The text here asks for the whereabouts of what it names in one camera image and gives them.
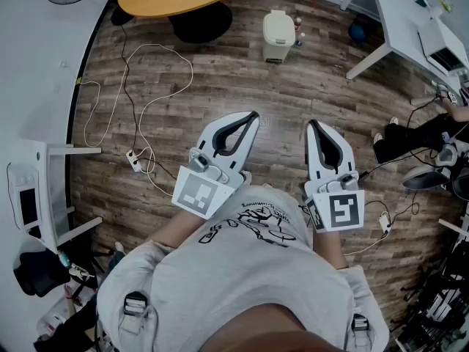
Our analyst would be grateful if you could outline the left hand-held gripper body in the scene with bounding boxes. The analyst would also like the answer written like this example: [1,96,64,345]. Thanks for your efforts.
[171,147,245,220]

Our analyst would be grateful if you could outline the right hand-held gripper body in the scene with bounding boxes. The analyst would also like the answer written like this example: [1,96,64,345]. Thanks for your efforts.
[302,170,366,234]

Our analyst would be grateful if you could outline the cream trash bin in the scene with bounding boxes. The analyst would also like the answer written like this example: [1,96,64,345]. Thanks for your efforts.
[262,9,297,65]

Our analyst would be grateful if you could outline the person's left forearm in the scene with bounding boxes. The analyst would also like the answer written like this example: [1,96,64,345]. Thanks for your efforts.
[144,207,206,251]

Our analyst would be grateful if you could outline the person's right forearm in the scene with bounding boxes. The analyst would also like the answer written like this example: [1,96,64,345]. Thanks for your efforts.
[311,228,349,271]

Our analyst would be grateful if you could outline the white power strip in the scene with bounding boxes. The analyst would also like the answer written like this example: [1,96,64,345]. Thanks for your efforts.
[125,149,144,173]

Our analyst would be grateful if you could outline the grey printed t-shirt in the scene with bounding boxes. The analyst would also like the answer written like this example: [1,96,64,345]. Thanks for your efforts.
[95,185,391,352]

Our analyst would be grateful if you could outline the black round table base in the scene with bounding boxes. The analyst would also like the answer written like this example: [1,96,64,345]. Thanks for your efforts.
[168,1,234,44]

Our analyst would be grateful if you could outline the blue ball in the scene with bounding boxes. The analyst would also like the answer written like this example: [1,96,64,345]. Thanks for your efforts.
[347,23,368,45]

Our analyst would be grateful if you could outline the black metal rack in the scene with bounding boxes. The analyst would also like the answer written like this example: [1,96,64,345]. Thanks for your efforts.
[390,232,469,352]

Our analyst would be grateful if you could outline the white box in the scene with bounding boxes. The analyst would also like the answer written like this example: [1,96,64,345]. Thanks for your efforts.
[417,15,469,77]

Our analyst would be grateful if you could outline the small white table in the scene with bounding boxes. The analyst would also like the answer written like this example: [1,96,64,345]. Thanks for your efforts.
[7,137,103,253]

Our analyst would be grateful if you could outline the white desk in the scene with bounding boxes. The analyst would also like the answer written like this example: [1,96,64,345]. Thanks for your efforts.
[340,0,469,106]

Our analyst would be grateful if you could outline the white device with dark screen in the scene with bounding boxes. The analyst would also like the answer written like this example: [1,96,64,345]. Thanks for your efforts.
[7,166,42,235]

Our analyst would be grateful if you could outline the black office chair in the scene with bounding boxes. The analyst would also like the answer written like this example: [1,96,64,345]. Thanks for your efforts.
[12,249,71,298]

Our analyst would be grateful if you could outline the white cable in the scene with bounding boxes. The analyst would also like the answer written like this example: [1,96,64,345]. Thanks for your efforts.
[78,55,129,148]
[126,43,194,197]

